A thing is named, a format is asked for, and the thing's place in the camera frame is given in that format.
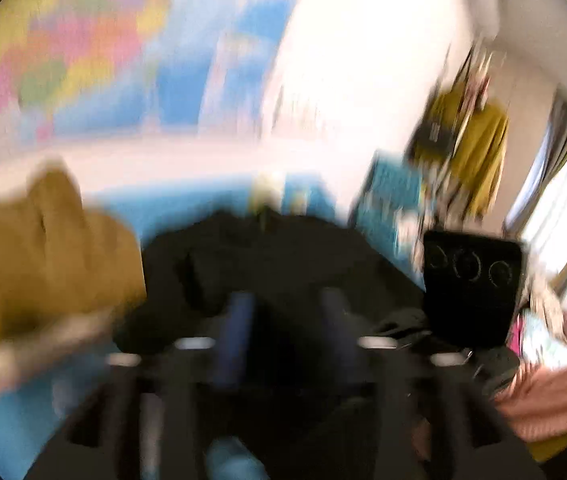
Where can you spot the person's right forearm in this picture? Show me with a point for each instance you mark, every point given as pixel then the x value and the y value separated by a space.
pixel 558 395

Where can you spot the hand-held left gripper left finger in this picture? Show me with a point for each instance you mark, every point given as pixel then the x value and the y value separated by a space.
pixel 236 340

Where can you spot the colourful wall map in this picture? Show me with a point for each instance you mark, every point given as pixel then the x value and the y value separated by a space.
pixel 113 35

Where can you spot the bright window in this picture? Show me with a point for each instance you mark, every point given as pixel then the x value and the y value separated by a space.
pixel 558 225

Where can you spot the black hanging bag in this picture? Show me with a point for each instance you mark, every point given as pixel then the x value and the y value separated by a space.
pixel 431 140

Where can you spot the black garment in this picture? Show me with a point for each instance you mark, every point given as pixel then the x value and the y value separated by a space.
pixel 273 265

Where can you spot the teal perforated rack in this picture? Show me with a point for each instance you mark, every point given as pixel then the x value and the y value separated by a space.
pixel 388 195

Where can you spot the hanging yellow-green garment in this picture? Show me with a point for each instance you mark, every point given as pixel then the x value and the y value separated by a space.
pixel 483 145

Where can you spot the pale printed pillow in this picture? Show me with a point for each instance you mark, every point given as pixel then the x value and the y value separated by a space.
pixel 267 187

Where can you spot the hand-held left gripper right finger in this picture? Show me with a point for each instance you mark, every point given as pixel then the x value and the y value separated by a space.
pixel 336 330

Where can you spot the olive jacket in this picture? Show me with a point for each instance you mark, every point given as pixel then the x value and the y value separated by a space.
pixel 38 260

